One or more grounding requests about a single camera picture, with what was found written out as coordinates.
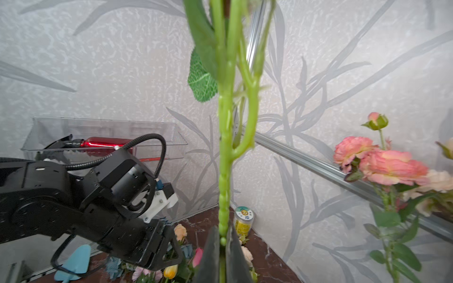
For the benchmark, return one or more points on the pink peach rose stem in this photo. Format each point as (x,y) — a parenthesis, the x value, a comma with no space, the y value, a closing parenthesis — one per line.
(390,172)

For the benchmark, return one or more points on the peach rose on hydrangea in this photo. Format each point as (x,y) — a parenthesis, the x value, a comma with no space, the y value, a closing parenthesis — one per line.
(180,232)

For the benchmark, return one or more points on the small pink flower sprig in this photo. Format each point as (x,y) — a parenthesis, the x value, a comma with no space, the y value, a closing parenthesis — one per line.
(141,275)

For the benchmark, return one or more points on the pink white rose stem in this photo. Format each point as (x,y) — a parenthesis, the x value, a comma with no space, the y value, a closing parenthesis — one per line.
(446,148)

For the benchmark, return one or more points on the yellow tulip stem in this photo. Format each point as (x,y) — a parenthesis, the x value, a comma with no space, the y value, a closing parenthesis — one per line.
(170,272)

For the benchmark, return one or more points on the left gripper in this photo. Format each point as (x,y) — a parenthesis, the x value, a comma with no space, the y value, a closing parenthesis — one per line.
(152,245)

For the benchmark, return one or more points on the cream rose cluster stem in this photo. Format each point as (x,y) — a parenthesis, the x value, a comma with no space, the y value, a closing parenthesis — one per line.
(219,65)

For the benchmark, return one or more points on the pale peach rose cluster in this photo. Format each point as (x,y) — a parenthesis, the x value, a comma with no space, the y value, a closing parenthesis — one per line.
(248,257)

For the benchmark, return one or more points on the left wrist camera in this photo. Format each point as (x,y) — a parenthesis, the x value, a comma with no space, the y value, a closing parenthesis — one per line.
(164,198)

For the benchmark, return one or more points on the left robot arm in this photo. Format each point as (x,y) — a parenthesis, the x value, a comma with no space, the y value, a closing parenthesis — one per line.
(111,201)

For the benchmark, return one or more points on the magenta rose bud stem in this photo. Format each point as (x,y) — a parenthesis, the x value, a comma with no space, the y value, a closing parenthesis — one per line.
(197,257)

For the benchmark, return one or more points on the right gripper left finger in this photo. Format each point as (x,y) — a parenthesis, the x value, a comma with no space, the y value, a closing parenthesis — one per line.
(208,269)

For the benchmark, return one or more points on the small tape roll jar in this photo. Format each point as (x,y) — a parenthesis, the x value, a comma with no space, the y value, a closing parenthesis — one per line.
(243,220)

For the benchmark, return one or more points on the aluminium back crossbar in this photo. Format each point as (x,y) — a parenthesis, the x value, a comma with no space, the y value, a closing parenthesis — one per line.
(433,224)

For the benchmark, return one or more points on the blue hydrangea flower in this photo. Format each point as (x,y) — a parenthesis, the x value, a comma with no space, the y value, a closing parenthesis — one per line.
(117,268)

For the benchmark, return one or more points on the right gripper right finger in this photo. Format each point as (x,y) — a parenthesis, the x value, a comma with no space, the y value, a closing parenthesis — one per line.
(237,269)

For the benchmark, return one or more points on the cream peach rose stem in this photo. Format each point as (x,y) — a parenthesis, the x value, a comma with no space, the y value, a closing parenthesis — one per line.
(437,196)

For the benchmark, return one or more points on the teal plastic scraper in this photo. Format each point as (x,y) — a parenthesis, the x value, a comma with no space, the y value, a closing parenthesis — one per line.
(78,262)

